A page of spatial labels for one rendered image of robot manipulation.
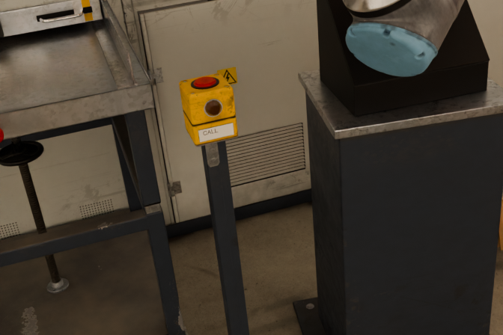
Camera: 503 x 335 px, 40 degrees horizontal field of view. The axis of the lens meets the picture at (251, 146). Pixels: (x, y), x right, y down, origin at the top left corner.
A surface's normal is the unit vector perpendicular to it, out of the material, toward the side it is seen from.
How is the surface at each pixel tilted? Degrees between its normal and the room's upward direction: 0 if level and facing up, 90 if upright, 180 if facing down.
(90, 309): 0
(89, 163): 90
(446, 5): 77
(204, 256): 0
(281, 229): 0
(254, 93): 90
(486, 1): 90
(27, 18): 90
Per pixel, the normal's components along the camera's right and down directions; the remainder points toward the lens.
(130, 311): -0.09, -0.88
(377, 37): -0.44, 0.86
